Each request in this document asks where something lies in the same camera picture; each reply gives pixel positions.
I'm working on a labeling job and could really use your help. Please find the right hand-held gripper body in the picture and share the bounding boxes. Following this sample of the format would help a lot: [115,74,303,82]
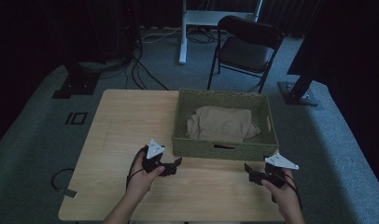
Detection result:
[258,151,301,189]

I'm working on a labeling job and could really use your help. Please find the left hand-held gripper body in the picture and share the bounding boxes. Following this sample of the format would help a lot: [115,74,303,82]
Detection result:
[142,138,173,177]

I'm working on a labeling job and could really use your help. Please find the green woven basket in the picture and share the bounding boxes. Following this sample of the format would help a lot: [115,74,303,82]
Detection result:
[171,88,280,162]

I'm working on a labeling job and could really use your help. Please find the khaki pants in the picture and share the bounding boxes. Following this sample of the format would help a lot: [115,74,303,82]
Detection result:
[185,105,262,145]

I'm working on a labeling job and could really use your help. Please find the person's right hand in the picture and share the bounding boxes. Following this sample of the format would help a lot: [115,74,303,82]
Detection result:
[260,173,304,218]

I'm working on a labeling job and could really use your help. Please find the person's left hand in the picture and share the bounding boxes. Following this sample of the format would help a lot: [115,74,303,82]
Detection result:
[125,150,166,202]

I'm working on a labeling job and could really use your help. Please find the black stand base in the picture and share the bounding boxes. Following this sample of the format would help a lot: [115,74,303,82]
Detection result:
[51,61,102,100]
[277,59,320,107]

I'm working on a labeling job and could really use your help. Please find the black folding chair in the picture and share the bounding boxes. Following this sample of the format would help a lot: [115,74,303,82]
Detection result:
[206,14,286,94]

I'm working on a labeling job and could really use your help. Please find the left hand-held gripper cable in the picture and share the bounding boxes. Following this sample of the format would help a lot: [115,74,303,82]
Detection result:
[125,145,148,191]

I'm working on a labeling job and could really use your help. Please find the black floor cable bundle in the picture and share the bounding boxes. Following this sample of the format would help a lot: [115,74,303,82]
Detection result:
[124,43,170,91]

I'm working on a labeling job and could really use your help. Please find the black looped floor cable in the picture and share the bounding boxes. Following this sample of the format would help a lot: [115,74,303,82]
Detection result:
[49,167,76,191]

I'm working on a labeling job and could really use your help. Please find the white floor cable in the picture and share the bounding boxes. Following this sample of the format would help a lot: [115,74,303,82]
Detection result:
[140,25,183,45]

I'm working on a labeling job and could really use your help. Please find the white desk frame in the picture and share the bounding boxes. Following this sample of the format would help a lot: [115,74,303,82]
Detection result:
[178,0,264,65]

